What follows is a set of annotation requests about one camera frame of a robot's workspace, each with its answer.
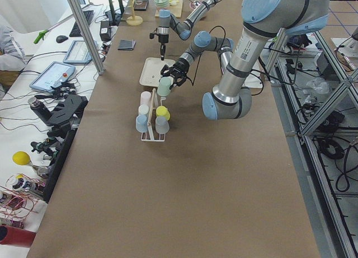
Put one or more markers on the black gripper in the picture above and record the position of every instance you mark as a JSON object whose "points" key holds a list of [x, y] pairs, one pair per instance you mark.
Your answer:
{"points": [[181, 65], [162, 40]]}

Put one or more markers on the green cup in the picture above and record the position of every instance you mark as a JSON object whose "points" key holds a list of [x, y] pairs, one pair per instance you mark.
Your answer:
{"points": [[164, 86]]}

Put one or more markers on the cream rabbit tray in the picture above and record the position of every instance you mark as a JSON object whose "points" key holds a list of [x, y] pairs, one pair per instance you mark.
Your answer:
{"points": [[151, 72]]}

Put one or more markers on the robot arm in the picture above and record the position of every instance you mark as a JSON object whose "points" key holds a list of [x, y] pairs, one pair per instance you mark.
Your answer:
{"points": [[183, 29], [262, 20]]}

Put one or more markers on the pink cup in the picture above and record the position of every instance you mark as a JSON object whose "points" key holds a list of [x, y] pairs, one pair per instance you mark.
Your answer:
{"points": [[145, 98]]}

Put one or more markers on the yellow cup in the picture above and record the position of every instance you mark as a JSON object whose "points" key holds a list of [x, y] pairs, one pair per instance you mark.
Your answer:
{"points": [[163, 111]]}

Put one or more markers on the cream cup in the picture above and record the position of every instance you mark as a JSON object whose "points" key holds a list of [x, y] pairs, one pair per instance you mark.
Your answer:
{"points": [[143, 109]]}

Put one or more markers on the black tray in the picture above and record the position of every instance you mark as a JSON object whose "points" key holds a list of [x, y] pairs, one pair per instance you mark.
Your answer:
{"points": [[141, 5]]}

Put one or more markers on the grey cup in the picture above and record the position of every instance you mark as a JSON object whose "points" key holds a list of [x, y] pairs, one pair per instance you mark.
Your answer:
{"points": [[162, 125]]}

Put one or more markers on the blue cup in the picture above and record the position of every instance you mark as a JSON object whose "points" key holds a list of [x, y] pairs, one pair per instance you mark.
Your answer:
{"points": [[141, 123]]}

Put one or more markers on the grey folded cloth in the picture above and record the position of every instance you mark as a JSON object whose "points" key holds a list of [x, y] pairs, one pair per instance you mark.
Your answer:
{"points": [[126, 45]]}

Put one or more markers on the bamboo cutting board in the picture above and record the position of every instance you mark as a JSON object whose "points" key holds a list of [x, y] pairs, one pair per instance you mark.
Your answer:
{"points": [[177, 9]]}

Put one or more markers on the wooden mug tree stand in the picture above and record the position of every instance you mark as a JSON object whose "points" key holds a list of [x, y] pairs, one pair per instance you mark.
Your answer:
{"points": [[133, 19]]}

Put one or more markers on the green bowl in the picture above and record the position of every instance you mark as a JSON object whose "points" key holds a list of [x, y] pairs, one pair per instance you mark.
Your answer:
{"points": [[161, 4]]}

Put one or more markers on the pink bowl with ice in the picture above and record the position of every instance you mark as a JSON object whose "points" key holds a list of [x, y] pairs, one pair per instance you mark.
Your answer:
{"points": [[194, 4]]}

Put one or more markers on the teach pendant tablet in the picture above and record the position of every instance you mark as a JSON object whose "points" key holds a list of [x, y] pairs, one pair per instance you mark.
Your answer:
{"points": [[53, 76], [77, 53]]}

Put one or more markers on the black mouse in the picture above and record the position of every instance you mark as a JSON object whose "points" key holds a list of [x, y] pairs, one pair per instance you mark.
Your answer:
{"points": [[61, 38]]}

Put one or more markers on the yellow ball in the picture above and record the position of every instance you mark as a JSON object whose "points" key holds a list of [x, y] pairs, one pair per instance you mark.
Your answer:
{"points": [[21, 158]]}

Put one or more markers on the wooden rack handle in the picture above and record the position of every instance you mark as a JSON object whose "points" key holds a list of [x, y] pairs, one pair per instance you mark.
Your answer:
{"points": [[152, 106]]}

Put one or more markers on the white wire cup rack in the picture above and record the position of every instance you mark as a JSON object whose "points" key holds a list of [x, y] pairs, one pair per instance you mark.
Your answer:
{"points": [[151, 135]]}

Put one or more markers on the aluminium frame post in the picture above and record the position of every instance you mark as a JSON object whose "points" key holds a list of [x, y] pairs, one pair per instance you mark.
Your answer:
{"points": [[86, 34]]}

